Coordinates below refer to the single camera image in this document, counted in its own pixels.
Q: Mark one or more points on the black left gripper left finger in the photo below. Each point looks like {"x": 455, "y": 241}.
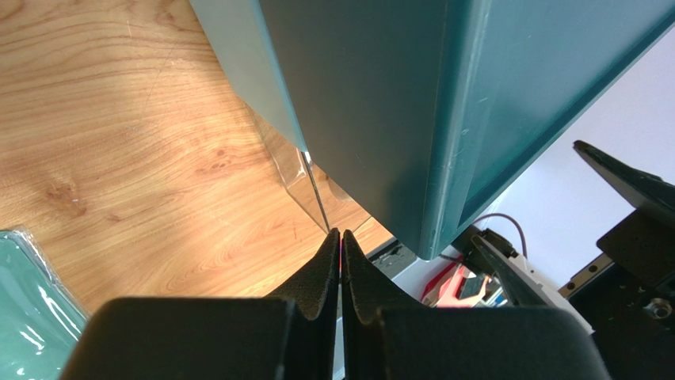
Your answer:
{"x": 288, "y": 334}

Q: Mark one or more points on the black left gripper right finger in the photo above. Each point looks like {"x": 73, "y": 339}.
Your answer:
{"x": 390, "y": 335}

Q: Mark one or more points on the clear acrylic drawer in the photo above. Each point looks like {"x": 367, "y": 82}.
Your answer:
{"x": 325, "y": 202}

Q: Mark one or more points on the teal drawer cabinet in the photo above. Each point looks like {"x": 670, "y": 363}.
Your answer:
{"x": 424, "y": 112}

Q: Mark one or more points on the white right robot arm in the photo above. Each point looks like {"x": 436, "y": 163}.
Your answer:
{"x": 613, "y": 320}

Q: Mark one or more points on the teal mat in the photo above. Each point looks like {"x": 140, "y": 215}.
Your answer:
{"x": 41, "y": 322}

